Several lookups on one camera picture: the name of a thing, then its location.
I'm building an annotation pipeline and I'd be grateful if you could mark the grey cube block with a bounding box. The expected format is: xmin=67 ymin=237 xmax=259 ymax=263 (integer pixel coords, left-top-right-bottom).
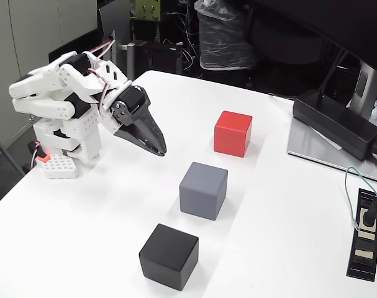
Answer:
xmin=178 ymin=161 xmax=229 ymax=222

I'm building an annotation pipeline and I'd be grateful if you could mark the black cube block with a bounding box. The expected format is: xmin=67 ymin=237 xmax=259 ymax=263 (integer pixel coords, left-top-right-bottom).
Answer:
xmin=139 ymin=223 xmax=199 ymax=292

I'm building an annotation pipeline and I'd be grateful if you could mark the black computer tower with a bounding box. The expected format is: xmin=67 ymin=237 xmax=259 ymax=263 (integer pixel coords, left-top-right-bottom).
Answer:
xmin=48 ymin=29 xmax=117 ymax=81

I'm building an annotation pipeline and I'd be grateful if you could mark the red cube block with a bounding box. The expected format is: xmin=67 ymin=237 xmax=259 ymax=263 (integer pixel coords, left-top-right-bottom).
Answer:
xmin=213 ymin=110 xmax=253 ymax=158

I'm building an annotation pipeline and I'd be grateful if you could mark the green metal panel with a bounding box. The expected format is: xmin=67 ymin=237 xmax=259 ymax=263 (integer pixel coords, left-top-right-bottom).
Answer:
xmin=135 ymin=0 xmax=161 ymax=22

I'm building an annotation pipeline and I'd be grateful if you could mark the plastic-wrapped black bin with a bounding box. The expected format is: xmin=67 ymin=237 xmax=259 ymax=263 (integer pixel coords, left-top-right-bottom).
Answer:
xmin=194 ymin=0 xmax=257 ymax=71

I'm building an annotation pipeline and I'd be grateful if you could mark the black power adapter brick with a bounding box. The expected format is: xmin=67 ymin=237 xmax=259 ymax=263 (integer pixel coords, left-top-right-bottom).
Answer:
xmin=293 ymin=89 xmax=377 ymax=161

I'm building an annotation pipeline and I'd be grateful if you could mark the silver monitor stand neck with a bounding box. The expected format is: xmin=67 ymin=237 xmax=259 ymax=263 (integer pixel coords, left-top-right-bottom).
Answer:
xmin=346 ymin=60 xmax=377 ymax=120

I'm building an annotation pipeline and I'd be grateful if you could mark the black monitor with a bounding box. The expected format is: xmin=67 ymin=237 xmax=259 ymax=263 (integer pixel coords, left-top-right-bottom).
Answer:
xmin=247 ymin=0 xmax=377 ymax=75

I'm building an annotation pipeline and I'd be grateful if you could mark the black power plug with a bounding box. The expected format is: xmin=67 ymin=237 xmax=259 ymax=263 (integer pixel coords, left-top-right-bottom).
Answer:
xmin=361 ymin=189 xmax=377 ymax=227

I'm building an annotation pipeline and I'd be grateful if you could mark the black power strip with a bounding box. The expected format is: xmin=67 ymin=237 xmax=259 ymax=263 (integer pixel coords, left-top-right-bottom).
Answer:
xmin=345 ymin=187 xmax=377 ymax=282

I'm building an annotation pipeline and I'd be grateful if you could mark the silver metal post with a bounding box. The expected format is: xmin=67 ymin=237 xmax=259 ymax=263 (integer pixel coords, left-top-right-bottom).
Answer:
xmin=120 ymin=42 xmax=136 ymax=81

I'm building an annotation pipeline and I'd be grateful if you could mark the red white servo cable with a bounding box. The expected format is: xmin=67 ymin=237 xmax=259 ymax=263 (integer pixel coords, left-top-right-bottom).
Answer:
xmin=88 ymin=37 xmax=117 ymax=119

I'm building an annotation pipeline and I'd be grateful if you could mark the orange cable connector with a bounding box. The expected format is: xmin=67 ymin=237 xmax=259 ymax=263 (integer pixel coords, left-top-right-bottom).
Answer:
xmin=28 ymin=141 xmax=51 ymax=170

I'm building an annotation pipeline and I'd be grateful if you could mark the silver monitor base plate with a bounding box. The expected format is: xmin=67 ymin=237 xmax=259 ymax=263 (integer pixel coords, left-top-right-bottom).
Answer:
xmin=286 ymin=116 xmax=377 ymax=184

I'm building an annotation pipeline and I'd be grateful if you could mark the green wire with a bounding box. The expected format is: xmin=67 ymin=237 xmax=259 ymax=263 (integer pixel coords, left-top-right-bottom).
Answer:
xmin=344 ymin=166 xmax=377 ymax=231

